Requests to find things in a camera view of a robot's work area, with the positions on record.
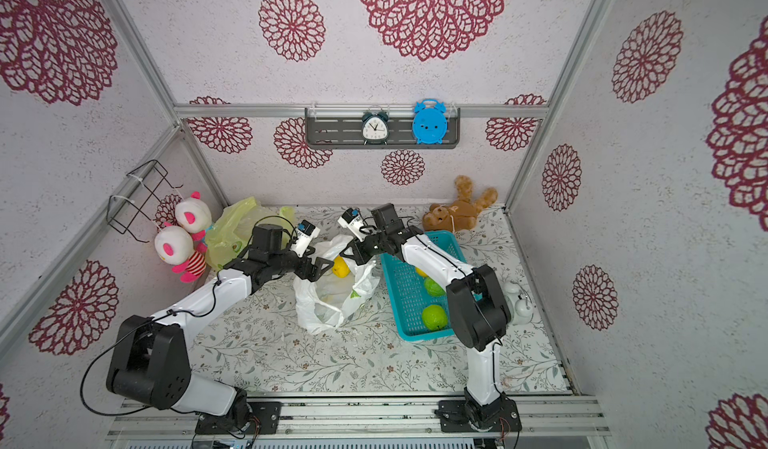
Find blue alarm clock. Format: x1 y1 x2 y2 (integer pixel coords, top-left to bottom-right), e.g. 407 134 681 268
412 99 448 144

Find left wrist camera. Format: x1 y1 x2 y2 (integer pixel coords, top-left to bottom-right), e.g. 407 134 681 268
290 219 320 257

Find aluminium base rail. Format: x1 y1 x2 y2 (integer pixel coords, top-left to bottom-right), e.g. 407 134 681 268
105 394 611 443

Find teal plastic basket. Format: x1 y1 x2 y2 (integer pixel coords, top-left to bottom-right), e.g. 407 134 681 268
381 254 454 343

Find white pink plush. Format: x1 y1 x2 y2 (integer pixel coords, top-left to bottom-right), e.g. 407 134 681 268
154 225 206 283
174 192 213 241

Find white pink plush upper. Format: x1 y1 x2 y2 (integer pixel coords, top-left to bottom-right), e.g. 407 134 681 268
174 192 213 241

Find dark green alarm clock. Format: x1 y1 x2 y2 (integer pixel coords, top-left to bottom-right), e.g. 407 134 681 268
362 111 389 145

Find white plastic bag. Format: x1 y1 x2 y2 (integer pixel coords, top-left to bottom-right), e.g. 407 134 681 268
293 258 380 335

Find yellow-green plastic bag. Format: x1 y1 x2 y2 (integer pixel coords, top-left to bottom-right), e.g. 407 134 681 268
204 196 297 271

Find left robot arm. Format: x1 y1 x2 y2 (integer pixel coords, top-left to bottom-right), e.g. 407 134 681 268
105 220 333 433

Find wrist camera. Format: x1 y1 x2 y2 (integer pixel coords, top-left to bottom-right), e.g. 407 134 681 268
290 219 320 257
337 208 367 241

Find green apple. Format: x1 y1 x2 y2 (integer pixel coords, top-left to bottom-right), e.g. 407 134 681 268
424 277 445 298
421 304 449 332

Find grey wall shelf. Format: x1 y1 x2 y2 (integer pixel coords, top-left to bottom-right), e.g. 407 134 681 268
304 109 461 150

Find white alarm clock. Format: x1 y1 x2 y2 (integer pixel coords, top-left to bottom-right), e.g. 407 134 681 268
503 281 535 325

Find black wire rack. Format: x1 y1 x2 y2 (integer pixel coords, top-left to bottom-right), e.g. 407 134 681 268
105 159 183 244

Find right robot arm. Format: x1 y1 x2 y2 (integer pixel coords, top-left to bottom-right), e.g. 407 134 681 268
338 203 521 432

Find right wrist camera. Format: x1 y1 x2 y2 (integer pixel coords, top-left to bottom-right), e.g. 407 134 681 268
337 208 367 241

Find white pink plush lower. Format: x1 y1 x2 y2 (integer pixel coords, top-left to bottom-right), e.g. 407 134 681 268
154 225 206 283

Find brown teddy bear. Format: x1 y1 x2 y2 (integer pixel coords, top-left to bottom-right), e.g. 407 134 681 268
422 175 498 233

